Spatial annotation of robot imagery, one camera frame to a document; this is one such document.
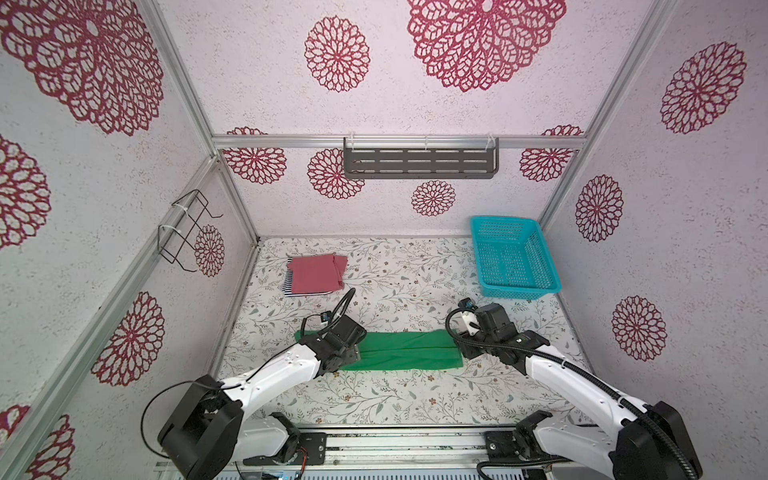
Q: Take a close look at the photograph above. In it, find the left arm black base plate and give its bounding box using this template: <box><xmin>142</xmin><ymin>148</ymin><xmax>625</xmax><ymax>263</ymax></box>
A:
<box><xmin>241</xmin><ymin>432</ymin><xmax>328</xmax><ymax>467</ymax></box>

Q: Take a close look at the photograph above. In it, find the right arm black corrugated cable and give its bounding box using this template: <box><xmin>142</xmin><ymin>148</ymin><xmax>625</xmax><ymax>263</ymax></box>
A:
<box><xmin>444</xmin><ymin>307</ymin><xmax>700</xmax><ymax>480</ymax></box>

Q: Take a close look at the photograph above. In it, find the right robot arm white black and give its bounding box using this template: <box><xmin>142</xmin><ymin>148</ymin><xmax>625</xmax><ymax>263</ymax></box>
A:
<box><xmin>449</xmin><ymin>326</ymin><xmax>703</xmax><ymax>479</ymax></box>

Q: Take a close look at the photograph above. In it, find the teal plastic basket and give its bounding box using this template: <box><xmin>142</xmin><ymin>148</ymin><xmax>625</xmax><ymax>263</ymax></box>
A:
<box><xmin>470</xmin><ymin>216</ymin><xmax>562</xmax><ymax>301</ymax></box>

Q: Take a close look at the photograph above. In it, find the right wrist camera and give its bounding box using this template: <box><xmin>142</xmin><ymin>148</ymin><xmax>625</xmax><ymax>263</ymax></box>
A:
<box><xmin>474</xmin><ymin>303</ymin><xmax>518</xmax><ymax>342</ymax></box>

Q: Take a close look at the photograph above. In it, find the green tank top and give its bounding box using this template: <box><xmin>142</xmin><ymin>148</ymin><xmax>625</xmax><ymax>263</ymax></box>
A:
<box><xmin>293</xmin><ymin>328</ymin><xmax>465</xmax><ymax>372</ymax></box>

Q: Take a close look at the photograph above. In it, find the maroon red tank top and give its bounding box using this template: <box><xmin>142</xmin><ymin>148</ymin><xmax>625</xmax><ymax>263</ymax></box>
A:
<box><xmin>287</xmin><ymin>254</ymin><xmax>348</xmax><ymax>296</ymax></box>

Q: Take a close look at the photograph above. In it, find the black wire wall rack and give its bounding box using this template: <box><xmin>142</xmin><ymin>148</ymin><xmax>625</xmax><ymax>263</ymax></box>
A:
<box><xmin>156</xmin><ymin>189</ymin><xmax>224</xmax><ymax>277</ymax></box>

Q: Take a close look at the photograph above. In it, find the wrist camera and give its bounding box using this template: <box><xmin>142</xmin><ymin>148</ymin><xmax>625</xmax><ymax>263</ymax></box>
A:
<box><xmin>322</xmin><ymin>314</ymin><xmax>367</xmax><ymax>345</ymax></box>
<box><xmin>474</xmin><ymin>303</ymin><xmax>518</xmax><ymax>342</ymax></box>

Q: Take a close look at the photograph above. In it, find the grey metal wall shelf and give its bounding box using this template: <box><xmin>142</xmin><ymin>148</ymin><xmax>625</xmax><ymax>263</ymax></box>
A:
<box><xmin>342</xmin><ymin>138</ymin><xmax>500</xmax><ymax>180</ymax></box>

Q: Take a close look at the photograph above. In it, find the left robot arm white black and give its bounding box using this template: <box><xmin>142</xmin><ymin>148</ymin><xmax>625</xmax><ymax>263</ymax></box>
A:
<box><xmin>157</xmin><ymin>322</ymin><xmax>367</xmax><ymax>479</ymax></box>

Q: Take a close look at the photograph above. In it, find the aluminium front rail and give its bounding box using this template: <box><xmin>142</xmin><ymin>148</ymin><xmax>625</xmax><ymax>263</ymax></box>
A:
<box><xmin>154</xmin><ymin>425</ymin><xmax>658</xmax><ymax>472</ymax></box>

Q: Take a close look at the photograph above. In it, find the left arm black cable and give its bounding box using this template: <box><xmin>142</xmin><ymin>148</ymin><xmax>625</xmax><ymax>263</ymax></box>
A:
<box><xmin>139</xmin><ymin>287</ymin><xmax>358</xmax><ymax>460</ymax></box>

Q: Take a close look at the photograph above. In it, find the blue white striped tank top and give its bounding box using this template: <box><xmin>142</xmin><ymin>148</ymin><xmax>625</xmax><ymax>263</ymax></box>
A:
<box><xmin>281</xmin><ymin>257</ymin><xmax>329</xmax><ymax>297</ymax></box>

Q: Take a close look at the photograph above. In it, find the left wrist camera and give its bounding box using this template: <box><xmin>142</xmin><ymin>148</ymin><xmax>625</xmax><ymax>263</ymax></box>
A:
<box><xmin>322</xmin><ymin>314</ymin><xmax>367</xmax><ymax>345</ymax></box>

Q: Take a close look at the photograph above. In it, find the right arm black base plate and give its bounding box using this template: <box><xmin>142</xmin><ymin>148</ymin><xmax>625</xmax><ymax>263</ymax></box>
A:
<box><xmin>484</xmin><ymin>429</ymin><xmax>568</xmax><ymax>466</ymax></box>

